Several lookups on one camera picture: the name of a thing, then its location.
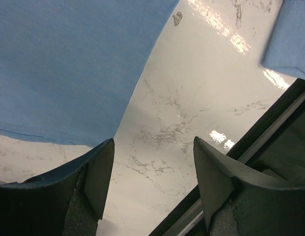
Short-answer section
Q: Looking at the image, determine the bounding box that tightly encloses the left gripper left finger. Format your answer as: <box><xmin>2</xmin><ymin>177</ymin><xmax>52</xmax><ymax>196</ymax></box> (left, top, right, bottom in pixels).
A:
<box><xmin>0</xmin><ymin>139</ymin><xmax>115</xmax><ymax>236</ymax></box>

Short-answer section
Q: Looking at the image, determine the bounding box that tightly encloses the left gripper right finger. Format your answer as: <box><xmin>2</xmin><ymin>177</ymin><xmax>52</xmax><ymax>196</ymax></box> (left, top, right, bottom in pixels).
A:
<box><xmin>193</xmin><ymin>137</ymin><xmax>305</xmax><ymax>236</ymax></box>

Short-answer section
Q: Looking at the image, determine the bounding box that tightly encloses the light blue long sleeve shirt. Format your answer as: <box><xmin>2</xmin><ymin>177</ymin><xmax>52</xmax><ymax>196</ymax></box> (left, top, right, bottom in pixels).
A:
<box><xmin>0</xmin><ymin>0</ymin><xmax>305</xmax><ymax>148</ymax></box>

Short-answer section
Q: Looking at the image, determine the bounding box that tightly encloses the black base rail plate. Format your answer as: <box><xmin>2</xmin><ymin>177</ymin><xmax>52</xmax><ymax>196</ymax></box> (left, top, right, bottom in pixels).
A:
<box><xmin>152</xmin><ymin>79</ymin><xmax>305</xmax><ymax>236</ymax></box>

